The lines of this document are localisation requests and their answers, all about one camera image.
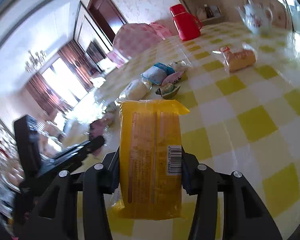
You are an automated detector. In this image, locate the yellow cake package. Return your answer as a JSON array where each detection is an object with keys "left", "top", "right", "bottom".
[{"left": 111, "top": 100, "right": 189, "bottom": 220}]

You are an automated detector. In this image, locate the white bun clear bag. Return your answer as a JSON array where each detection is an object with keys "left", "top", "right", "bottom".
[{"left": 118, "top": 78, "right": 152, "bottom": 101}]

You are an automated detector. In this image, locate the green yellow snack packet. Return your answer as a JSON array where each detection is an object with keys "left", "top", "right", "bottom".
[{"left": 155, "top": 83, "right": 180, "bottom": 99}]

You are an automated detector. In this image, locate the pink purple snack packet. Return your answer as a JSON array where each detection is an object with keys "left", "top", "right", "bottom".
[{"left": 89, "top": 116, "right": 113, "bottom": 140}]

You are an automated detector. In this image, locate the crystal chandelier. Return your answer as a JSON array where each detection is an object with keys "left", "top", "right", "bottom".
[{"left": 25, "top": 50, "right": 46, "bottom": 73}]

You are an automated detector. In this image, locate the blue clear seed bag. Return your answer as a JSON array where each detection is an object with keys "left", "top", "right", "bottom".
[{"left": 141, "top": 62, "right": 175, "bottom": 85}]

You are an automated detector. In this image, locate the yellow checkered tablecloth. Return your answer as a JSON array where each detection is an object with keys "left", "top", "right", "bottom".
[{"left": 63, "top": 22, "right": 300, "bottom": 239}]

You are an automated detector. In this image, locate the pink checkered covered chair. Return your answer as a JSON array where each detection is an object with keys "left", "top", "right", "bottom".
[{"left": 107, "top": 22, "right": 172, "bottom": 67}]

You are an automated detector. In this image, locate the sandwich cake clear package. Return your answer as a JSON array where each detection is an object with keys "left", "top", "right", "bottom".
[{"left": 212, "top": 43, "right": 257, "bottom": 73}]

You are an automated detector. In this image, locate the red thermos jug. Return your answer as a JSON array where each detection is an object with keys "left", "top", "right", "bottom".
[{"left": 170, "top": 4, "right": 203, "bottom": 41}]

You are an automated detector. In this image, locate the wooden corner shelf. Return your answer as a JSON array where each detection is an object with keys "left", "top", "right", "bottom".
[{"left": 181, "top": 0, "right": 226, "bottom": 25}]

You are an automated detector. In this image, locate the white floral teapot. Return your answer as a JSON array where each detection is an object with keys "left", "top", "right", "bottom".
[{"left": 236, "top": 0, "right": 276, "bottom": 34}]

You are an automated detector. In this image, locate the white ornate chair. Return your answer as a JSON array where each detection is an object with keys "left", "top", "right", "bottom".
[{"left": 266, "top": 0, "right": 293, "bottom": 30}]

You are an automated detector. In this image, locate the wall mounted television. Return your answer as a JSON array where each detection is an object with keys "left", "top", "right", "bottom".
[{"left": 86, "top": 41, "right": 106, "bottom": 64}]

